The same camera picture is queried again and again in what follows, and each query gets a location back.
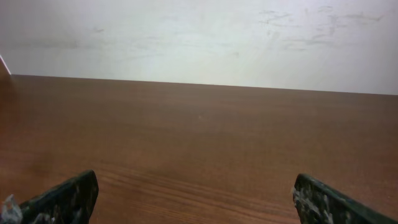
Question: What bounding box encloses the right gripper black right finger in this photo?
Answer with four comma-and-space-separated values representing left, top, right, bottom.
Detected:
293, 174, 397, 224

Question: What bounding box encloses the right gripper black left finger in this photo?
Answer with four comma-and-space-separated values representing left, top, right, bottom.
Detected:
1, 170, 99, 224

